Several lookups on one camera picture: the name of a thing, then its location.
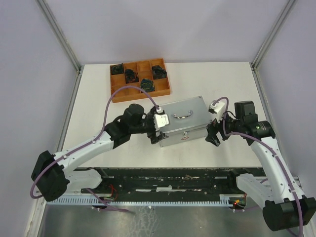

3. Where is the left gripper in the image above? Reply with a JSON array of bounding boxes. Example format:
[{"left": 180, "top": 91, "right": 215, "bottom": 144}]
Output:
[{"left": 130, "top": 106, "right": 168, "bottom": 144}]

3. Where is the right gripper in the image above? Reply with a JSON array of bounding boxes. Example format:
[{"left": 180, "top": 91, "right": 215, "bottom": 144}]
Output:
[{"left": 204, "top": 109, "right": 243, "bottom": 147}]

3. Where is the grey metal first aid box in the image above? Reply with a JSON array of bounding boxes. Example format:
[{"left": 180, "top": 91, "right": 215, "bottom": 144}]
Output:
[{"left": 159, "top": 96, "right": 212, "bottom": 147}]

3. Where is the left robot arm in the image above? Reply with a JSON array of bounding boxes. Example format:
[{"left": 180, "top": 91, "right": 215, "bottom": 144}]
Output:
[{"left": 31, "top": 104, "right": 169, "bottom": 202}]

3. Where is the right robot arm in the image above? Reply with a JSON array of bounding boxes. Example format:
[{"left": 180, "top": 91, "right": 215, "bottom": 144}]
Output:
[{"left": 206, "top": 97, "right": 316, "bottom": 237}]

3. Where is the wooden compartment tray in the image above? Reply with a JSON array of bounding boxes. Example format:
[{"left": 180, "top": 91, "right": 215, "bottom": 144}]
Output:
[{"left": 109, "top": 58, "right": 171, "bottom": 103}]

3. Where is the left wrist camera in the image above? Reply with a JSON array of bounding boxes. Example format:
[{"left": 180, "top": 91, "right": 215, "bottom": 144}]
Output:
[{"left": 154, "top": 107, "right": 170, "bottom": 130}]

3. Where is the black strap bundle front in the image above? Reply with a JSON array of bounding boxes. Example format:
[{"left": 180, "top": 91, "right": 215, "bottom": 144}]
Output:
[{"left": 140, "top": 78, "right": 156, "bottom": 93}]

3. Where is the black strap bundle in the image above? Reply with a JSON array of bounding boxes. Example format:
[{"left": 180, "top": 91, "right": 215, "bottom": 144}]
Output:
[
  {"left": 151, "top": 65, "right": 168, "bottom": 80},
  {"left": 124, "top": 69, "right": 139, "bottom": 83},
  {"left": 111, "top": 63, "right": 125, "bottom": 75},
  {"left": 140, "top": 78, "right": 156, "bottom": 93}
]

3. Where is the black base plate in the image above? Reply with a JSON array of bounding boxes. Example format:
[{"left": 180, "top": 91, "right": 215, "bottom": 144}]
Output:
[{"left": 93, "top": 167, "right": 265, "bottom": 202}]

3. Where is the black strap bundle right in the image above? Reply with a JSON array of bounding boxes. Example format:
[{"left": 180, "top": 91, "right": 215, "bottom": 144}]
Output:
[{"left": 151, "top": 65, "right": 168, "bottom": 80}]

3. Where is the black strap bundle far left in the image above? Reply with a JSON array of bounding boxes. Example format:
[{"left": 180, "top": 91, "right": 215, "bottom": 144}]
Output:
[{"left": 111, "top": 63, "right": 125, "bottom": 75}]

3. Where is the white slotted cable duct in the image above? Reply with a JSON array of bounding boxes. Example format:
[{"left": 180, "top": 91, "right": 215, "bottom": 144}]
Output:
[{"left": 53, "top": 194, "right": 235, "bottom": 207}]

